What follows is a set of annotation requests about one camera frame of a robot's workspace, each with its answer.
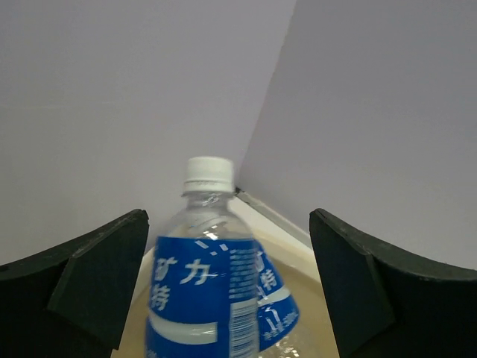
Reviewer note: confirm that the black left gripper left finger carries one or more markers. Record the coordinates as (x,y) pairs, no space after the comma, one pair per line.
(72,300)

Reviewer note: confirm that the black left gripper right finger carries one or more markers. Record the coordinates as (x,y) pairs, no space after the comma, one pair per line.
(384,301)

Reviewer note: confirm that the blue label bottle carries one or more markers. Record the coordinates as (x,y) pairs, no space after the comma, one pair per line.
(214,292)

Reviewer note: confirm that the beige plastic bin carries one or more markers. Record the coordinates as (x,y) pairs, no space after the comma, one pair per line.
(295,262)

